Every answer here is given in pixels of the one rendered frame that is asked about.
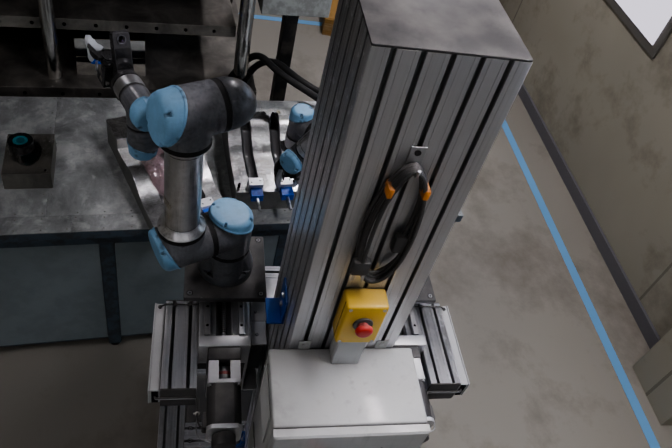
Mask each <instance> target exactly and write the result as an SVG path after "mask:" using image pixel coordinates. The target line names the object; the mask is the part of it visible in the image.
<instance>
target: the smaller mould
mask: <svg viewBox="0 0 672 448"><path fill-rule="evenodd" d="M29 135H31V136H32V137H33V141H34V150H33V151H32V152H31V153H29V154H27V155H22V156H19V155H14V154H12V153H11V152H10V151H9V149H8V144H7V142H6V148H5V154H4V159H3V165H2V171H1V177H2V181H3V185H4V189H34V188H53V184H54V173H55V162H56V152H57V147H56V140H55V134H29Z"/></svg>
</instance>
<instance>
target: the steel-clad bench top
mask: <svg viewBox="0 0 672 448"><path fill-rule="evenodd" d="M299 103H304V104H308V105H310V106H311V107H312V108H313V110H314V111H315V106H316V101H263V100H257V108H256V109H284V111H285V115H290V112H291V109H292V107H293V106H294V105H296V104H299ZM56 108H57V109H56ZM122 116H126V111H125V109H124V107H123V106H122V104H121V102H120V101H119V100H117V98H79V97H58V99H57V97H18V96H0V236H2V235H26V234H50V233H74V232H98V231H121V230H145V229H149V227H148V225H147V223H146V221H145V219H144V216H143V214H142V212H141V210H140V208H139V206H138V204H137V202H136V200H135V198H134V195H133V193H132V191H131V189H130V187H129V185H128V183H127V181H126V179H125V176H124V174H123V172H122V170H121V168H120V166H119V164H118V162H117V160H116V158H115V155H114V153H113V151H112V149H111V147H110V145H109V143H108V134H107V120H106V119H111V118H116V117H122ZM55 118H56V119H55ZM54 128H55V129H54ZM15 133H27V134H55V140H56V147H57V152H56V162H55V173H54V184H53V188H49V189H48V188H34V189H4V185H3V181H2V177H1V171H2V165H3V159H4V154H5V148H6V142H7V136H8V134H15ZM204 158H205V160H206V162H207V165H208V168H209V170H210V173H211V176H212V179H213V182H214V184H215V186H216V188H217V190H218V192H219V193H220V195H221V197H222V198H232V194H231V188H230V182H229V176H228V169H227V163H226V157H225V151H224V145H223V138H222V133H220V134H216V135H213V141H212V146H211V148H210V150H209V151H208V152H207V153H206V154H204ZM47 197H48V199H47ZM46 207H47V208H46ZM251 211H252V213H253V223H254V225H265V224H289V223H290V220H291V216H292V211H293V208H292V210H289V209H288V208H281V209H261V211H258V209H252V210H251ZM71 221H72V224H71Z"/></svg>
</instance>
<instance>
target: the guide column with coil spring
mask: <svg viewBox="0 0 672 448"><path fill-rule="evenodd" d="M37 6H38V13H39V19H40V26H41V33H42V40H43V47H44V54H45V60H46V67H47V74H48V77H49V78H50V79H54V80H56V79H60V78H61V77H62V68H61V61H60V53H59V45H58V37H57V29H56V21H55V13H54V6H53V0H37Z"/></svg>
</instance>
